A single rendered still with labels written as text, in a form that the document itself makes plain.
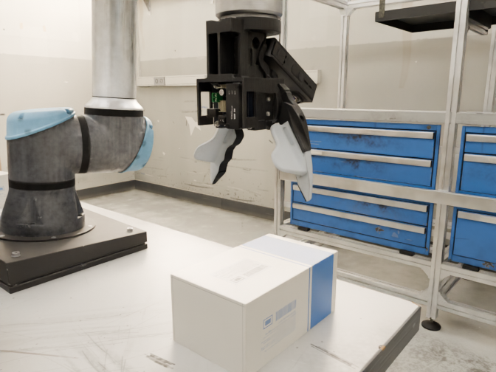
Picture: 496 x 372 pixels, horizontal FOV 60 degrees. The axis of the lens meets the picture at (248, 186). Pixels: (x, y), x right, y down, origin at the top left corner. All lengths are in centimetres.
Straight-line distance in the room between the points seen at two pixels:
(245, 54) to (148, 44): 395
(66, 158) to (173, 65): 333
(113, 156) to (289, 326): 50
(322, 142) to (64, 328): 168
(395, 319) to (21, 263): 57
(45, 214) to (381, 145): 149
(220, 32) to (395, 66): 246
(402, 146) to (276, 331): 152
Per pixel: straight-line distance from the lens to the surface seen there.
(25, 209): 86
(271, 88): 48
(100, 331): 62
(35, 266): 78
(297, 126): 48
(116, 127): 87
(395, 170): 198
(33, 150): 85
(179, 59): 406
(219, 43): 47
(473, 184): 190
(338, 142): 208
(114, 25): 89
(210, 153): 55
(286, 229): 231
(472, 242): 195
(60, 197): 87
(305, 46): 319
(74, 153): 86
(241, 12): 48
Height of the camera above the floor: 100
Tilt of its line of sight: 12 degrees down
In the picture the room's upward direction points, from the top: straight up
